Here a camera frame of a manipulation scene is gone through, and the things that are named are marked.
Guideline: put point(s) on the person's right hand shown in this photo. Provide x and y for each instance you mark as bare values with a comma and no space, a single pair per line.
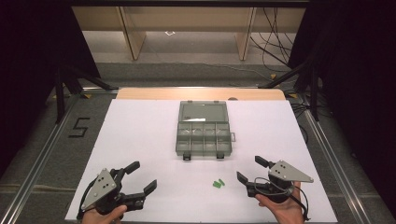
288,213

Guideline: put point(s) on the black metal stand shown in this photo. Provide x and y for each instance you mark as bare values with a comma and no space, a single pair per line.
59,99
313,93

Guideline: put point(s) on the light wooden desk frame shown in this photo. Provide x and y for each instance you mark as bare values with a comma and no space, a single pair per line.
134,37

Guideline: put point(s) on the grey clear compartment box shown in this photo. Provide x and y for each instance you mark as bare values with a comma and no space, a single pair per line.
204,137

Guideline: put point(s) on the yellow tape piece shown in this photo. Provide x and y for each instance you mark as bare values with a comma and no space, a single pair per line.
273,75
87,95
293,95

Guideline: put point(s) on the black curtain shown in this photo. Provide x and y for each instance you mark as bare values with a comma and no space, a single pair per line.
358,77
28,62

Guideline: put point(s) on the light wooden table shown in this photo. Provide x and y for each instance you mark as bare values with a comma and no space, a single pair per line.
199,93

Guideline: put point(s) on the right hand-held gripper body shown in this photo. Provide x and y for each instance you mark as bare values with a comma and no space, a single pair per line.
286,173

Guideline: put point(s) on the person's left hand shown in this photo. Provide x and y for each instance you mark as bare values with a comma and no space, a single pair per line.
99,218

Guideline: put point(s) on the aluminium floor rail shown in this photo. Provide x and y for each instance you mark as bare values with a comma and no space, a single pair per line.
37,169
336,168

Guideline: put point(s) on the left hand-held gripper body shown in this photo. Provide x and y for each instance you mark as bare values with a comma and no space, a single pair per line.
101,186

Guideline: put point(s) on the small green plastic piece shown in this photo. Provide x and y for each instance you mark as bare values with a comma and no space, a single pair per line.
216,184
221,182

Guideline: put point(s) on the white table sheet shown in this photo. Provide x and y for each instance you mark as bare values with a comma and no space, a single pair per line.
140,137

